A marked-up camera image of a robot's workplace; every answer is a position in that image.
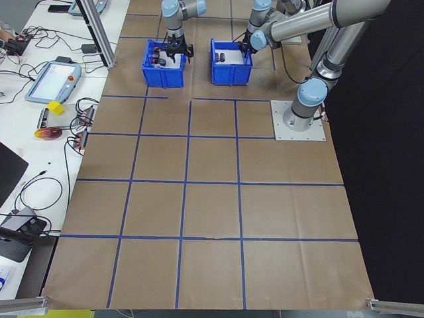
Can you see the grey adapter with red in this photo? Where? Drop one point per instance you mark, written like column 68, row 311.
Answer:
column 87, row 113
column 81, row 141

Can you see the black power adapter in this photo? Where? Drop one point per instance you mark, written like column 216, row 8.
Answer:
column 88, row 49

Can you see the red round fruit toy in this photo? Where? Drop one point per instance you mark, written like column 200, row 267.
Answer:
column 48, row 134

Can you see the black phone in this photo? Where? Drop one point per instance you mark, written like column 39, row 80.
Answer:
column 59, row 8

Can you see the black laptop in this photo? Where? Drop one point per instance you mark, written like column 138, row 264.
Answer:
column 10, row 172

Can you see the white square base plate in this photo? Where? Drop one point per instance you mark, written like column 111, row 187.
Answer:
column 298, row 134

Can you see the yellow cube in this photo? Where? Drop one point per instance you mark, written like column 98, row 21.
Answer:
column 54, row 108

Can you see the grey hub box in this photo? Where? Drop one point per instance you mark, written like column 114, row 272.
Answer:
column 20, row 218

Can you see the silver box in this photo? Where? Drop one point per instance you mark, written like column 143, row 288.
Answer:
column 42, row 121

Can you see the black cylindrical battery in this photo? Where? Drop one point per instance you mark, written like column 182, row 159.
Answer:
column 223, row 57

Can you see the white side table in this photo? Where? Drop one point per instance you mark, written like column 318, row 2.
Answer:
column 49, row 159

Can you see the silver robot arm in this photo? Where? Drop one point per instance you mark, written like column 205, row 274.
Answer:
column 174, row 20
column 298, row 26

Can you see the black circuit board device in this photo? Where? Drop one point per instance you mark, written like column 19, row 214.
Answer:
column 20, row 41

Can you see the light blue teach pendant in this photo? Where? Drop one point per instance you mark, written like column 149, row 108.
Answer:
column 102, row 5
column 53, row 83

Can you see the black frame cover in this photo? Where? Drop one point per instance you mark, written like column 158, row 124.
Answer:
column 391, row 165

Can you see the small black device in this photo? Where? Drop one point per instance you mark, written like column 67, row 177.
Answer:
column 64, row 59

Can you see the blue plastic storage bin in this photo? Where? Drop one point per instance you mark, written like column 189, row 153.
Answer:
column 232, row 74
column 162, row 77

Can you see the aluminium profile post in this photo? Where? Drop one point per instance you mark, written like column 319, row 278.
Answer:
column 99, row 36

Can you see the white paper blue print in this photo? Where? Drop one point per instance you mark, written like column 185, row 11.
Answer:
column 6, row 275

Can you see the aluminium profile bar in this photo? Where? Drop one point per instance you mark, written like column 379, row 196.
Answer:
column 397, row 306
column 23, row 304

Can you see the black stand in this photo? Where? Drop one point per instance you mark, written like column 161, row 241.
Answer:
column 13, row 248

